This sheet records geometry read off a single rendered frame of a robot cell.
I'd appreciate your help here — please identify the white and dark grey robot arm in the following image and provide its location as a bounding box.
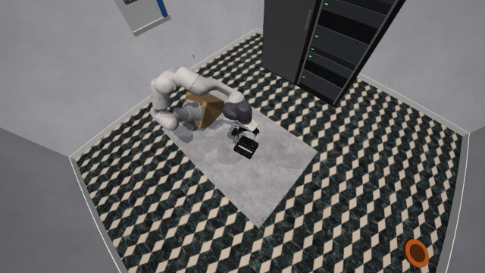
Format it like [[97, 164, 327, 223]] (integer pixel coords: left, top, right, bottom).
[[150, 67, 258, 133]]

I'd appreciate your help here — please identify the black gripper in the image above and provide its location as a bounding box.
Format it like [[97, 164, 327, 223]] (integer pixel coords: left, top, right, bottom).
[[231, 126, 259, 138]]

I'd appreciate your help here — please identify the black lighting desk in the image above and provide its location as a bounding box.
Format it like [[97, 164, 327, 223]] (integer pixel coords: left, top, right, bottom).
[[233, 136, 258, 159]]

